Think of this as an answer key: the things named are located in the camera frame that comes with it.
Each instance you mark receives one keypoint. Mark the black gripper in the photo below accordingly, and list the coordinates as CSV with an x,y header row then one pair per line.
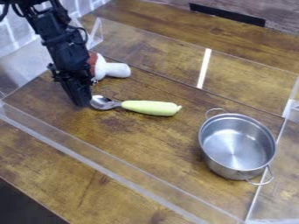
x,y
69,65

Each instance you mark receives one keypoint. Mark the green handled metal spoon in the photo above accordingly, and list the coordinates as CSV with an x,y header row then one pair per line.
x,y
153,108

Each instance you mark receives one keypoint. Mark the stainless steel pot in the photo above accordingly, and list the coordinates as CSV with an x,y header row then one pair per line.
x,y
237,146

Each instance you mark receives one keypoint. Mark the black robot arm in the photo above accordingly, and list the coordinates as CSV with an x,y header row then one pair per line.
x,y
49,20

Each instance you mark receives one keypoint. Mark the red white toy mushroom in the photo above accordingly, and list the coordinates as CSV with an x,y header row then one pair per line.
x,y
102,68

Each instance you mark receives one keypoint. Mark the black strip on table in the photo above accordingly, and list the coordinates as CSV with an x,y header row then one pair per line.
x,y
228,15

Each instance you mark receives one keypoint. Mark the clear acrylic enclosure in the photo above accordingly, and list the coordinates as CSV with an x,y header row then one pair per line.
x,y
113,167

